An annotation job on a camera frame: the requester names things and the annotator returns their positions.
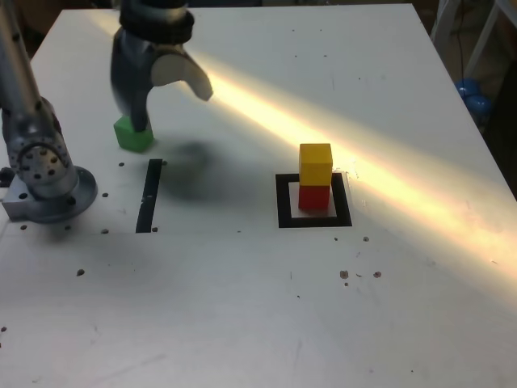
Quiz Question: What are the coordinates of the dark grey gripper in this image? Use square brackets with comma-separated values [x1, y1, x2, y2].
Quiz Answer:
[110, 32, 214, 133]

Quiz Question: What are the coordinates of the green cube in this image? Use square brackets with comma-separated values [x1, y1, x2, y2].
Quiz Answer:
[113, 116, 155, 154]

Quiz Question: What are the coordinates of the yellow cube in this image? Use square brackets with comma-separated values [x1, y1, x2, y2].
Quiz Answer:
[298, 143, 334, 188]

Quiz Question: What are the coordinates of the red cube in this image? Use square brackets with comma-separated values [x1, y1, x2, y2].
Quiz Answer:
[297, 183, 331, 211]

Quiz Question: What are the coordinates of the black tape square outline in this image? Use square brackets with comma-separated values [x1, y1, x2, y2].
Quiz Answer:
[275, 172, 353, 229]

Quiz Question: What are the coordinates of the black tape strip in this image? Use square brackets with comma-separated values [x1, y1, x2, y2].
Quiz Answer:
[135, 158, 163, 234]

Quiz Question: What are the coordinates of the blue round ball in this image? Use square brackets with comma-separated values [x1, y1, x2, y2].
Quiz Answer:
[455, 77, 480, 99]
[466, 94, 493, 116]

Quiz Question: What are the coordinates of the white metal frame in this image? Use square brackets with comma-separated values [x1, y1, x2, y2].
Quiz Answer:
[428, 0, 512, 80]

